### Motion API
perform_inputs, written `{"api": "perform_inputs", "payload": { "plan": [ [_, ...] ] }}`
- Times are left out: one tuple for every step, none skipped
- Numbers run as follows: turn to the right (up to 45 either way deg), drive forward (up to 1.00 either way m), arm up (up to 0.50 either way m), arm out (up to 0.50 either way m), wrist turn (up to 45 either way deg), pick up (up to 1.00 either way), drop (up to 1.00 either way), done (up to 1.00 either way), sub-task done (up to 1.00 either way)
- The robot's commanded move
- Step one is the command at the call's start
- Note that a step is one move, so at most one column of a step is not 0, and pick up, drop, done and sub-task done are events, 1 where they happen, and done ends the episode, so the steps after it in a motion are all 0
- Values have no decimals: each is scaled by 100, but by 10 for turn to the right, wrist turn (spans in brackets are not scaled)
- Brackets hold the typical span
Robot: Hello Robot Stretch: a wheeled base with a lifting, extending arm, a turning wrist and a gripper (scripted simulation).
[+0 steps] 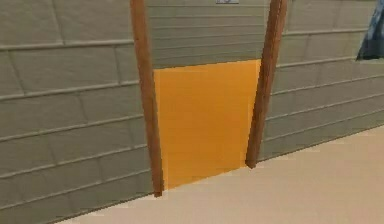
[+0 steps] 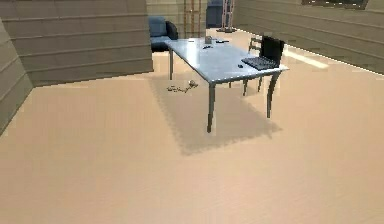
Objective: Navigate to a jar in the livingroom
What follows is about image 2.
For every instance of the black remote control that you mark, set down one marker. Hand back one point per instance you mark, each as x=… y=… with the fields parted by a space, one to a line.
x=222 y=41

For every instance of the dark framed window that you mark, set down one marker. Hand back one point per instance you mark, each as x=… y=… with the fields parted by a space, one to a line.
x=335 y=3

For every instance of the tan wooden ladder shelf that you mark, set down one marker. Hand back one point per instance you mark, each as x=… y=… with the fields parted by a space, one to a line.
x=192 y=16

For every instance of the red-brown ladder shelf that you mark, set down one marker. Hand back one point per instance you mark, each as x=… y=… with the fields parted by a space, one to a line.
x=227 y=15

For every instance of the pale blue-grey table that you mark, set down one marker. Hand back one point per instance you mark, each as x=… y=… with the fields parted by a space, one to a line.
x=213 y=61

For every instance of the small grey jar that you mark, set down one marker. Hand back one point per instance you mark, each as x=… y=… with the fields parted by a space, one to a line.
x=208 y=40

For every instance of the blue sofa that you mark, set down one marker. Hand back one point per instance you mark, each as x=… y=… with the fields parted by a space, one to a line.
x=159 y=33

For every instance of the brown wooden chair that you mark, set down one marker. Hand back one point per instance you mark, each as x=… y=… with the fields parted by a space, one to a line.
x=254 y=46

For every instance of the small black pen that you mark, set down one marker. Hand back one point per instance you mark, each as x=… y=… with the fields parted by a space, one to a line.
x=207 y=47

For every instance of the black laptop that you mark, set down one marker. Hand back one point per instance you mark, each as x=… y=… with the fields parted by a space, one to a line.
x=270 y=53

